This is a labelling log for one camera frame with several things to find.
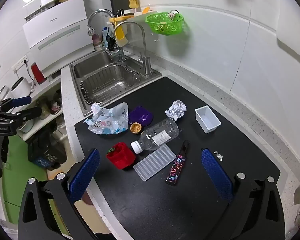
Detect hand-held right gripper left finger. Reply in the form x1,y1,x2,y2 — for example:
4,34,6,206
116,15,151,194
18,149,100,240

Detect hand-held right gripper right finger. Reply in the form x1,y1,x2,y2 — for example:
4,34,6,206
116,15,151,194
201,148,285,240

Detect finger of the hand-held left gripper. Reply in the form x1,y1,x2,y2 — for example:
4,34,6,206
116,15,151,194
0,106,42,125
0,96,32,112

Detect red cup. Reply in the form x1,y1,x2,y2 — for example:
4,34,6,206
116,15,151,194
106,142,136,170

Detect printed plastic bag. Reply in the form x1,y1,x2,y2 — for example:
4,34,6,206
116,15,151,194
84,102,129,136

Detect white plastic box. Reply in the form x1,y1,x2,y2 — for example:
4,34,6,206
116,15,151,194
195,106,222,134

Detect white kettle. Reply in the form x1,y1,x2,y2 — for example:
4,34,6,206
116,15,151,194
11,77,32,98

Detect black colourful patterned stick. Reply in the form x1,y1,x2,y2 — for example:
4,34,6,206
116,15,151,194
166,140,190,187

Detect black pedal bin blue label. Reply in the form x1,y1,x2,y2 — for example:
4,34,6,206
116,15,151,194
27,130,67,168

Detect green cabinet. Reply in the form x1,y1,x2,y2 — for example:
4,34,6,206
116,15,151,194
0,135,73,240

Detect clear ribbed plastic tray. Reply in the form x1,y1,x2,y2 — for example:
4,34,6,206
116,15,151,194
133,144,177,182

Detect brown walnut shell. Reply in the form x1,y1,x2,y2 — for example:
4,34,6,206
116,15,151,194
130,122,143,134

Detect clear plastic bottle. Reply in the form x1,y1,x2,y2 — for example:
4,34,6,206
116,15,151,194
130,117,180,154

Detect stainless steel sink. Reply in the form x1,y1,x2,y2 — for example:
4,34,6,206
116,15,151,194
69,50,163,117

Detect crumpled white paper ball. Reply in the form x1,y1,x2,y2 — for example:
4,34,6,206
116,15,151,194
165,100,187,121

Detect white countertop dishwasher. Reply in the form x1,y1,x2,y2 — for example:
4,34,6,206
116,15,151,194
22,0,95,78

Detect purple plastic lid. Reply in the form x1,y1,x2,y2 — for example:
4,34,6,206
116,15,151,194
128,106,154,127

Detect large chrome faucet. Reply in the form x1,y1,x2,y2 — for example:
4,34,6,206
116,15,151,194
87,9,127,62

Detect yellow hanging cloth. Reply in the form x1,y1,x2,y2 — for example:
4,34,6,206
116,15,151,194
114,17,129,47

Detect slim chrome faucet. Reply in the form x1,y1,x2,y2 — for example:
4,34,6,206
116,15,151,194
112,21,153,78

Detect green plastic basket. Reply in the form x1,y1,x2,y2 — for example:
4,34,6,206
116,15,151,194
145,12,185,36

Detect white wall socket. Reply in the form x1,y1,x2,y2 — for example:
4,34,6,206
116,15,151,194
12,55,30,71

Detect wire sink rack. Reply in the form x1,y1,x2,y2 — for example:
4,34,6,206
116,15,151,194
80,64,143,105

